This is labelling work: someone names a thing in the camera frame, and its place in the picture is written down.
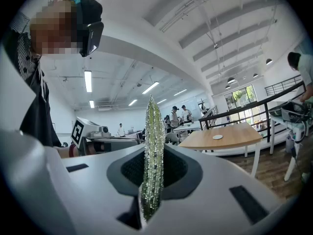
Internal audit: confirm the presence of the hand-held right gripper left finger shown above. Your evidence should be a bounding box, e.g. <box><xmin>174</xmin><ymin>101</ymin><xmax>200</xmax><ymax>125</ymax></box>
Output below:
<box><xmin>60</xmin><ymin>143</ymin><xmax>146</xmax><ymax>235</ymax></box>

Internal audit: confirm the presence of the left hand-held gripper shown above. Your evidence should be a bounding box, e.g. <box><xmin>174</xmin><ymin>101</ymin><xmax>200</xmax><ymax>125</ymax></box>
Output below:
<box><xmin>70</xmin><ymin>116</ymin><xmax>145</xmax><ymax>156</ymax></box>

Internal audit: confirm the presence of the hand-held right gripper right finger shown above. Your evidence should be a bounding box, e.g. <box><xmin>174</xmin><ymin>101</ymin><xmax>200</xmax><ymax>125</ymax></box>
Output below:
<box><xmin>146</xmin><ymin>143</ymin><xmax>293</xmax><ymax>235</ymax></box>

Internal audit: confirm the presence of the green glittery strip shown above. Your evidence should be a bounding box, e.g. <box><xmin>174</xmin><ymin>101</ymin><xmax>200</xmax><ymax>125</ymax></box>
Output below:
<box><xmin>138</xmin><ymin>94</ymin><xmax>167</xmax><ymax>223</ymax></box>

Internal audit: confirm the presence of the person's left forearm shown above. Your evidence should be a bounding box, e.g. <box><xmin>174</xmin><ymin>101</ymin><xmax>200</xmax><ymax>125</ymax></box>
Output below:
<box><xmin>53</xmin><ymin>144</ymin><xmax>85</xmax><ymax>159</ymax></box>

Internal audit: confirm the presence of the red wristband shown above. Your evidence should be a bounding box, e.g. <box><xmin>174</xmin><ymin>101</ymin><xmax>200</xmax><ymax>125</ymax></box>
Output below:
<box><xmin>69</xmin><ymin>142</ymin><xmax>79</xmax><ymax>158</ymax></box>

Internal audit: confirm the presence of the wooden table with white legs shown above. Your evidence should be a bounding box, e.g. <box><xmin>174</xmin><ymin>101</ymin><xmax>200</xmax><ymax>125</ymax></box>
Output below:
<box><xmin>178</xmin><ymin>122</ymin><xmax>264</xmax><ymax>179</ymax></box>

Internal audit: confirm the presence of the long white table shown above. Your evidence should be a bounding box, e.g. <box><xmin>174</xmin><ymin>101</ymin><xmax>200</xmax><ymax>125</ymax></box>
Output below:
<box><xmin>172</xmin><ymin>121</ymin><xmax>201</xmax><ymax>133</ymax></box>

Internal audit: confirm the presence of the person's black apron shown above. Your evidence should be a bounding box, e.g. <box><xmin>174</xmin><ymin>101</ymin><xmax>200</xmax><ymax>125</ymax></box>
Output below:
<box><xmin>19</xmin><ymin>70</ymin><xmax>62</xmax><ymax>148</ymax></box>

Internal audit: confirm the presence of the black stair railing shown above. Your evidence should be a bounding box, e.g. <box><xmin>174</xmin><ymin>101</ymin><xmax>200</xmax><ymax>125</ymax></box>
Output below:
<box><xmin>198</xmin><ymin>81</ymin><xmax>307</xmax><ymax>143</ymax></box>

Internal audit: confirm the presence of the white side table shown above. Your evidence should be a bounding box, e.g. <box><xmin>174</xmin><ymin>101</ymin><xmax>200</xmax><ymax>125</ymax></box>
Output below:
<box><xmin>268</xmin><ymin>106</ymin><xmax>311</xmax><ymax>181</ymax></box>

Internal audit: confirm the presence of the large glass window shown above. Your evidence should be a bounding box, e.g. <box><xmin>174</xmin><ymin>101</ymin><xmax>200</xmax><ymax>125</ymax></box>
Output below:
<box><xmin>224</xmin><ymin>84</ymin><xmax>259</xmax><ymax>126</ymax></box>

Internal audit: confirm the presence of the black equipment bag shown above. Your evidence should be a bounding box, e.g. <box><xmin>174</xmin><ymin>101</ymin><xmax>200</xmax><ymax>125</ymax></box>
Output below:
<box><xmin>268</xmin><ymin>101</ymin><xmax>313</xmax><ymax>123</ymax></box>

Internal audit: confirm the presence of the black balcony railing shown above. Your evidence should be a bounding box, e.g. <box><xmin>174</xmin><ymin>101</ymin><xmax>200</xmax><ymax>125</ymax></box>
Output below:
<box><xmin>265</xmin><ymin>74</ymin><xmax>302</xmax><ymax>96</ymax></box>

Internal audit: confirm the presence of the person's striped shirt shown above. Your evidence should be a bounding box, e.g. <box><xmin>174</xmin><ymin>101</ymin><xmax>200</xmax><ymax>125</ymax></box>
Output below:
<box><xmin>9</xmin><ymin>11</ymin><xmax>49</xmax><ymax>102</ymax></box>

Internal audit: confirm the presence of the person's face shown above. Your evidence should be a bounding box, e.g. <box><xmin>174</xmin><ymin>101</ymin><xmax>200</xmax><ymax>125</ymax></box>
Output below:
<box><xmin>29</xmin><ymin>0</ymin><xmax>83</xmax><ymax>56</ymax></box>

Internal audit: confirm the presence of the black head-mounted camera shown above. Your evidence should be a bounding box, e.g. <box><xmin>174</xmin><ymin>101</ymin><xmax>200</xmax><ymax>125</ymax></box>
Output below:
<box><xmin>76</xmin><ymin>2</ymin><xmax>105</xmax><ymax>58</ymax></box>

